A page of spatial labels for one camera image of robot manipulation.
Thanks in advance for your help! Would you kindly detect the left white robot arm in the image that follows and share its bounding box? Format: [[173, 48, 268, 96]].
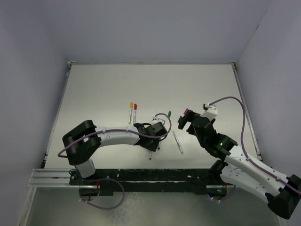
[[58, 120, 168, 185]]

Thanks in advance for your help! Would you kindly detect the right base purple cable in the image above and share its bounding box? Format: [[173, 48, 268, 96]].
[[210, 183, 238, 203]]

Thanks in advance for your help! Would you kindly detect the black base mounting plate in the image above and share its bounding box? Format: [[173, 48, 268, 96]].
[[69, 169, 230, 198]]

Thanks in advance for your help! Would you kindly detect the green pen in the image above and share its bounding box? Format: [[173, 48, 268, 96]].
[[172, 131, 184, 154]]

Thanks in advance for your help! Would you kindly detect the red pen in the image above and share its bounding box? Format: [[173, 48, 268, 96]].
[[133, 110, 137, 124]]

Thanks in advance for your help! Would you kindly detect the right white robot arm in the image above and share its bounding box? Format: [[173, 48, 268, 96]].
[[178, 108, 301, 219]]

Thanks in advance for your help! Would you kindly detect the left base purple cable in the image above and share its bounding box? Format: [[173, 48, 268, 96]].
[[79, 177, 125, 210]]

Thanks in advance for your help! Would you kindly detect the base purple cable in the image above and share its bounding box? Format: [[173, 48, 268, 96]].
[[210, 183, 238, 203], [79, 177, 125, 210]]

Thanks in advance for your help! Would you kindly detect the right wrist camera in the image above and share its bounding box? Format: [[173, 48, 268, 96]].
[[201, 103, 218, 121]]

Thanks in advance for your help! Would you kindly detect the aluminium extrusion rail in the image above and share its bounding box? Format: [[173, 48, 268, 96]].
[[28, 169, 70, 188]]

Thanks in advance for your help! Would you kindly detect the yellow pen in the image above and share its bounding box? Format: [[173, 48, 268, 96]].
[[128, 107, 133, 124]]

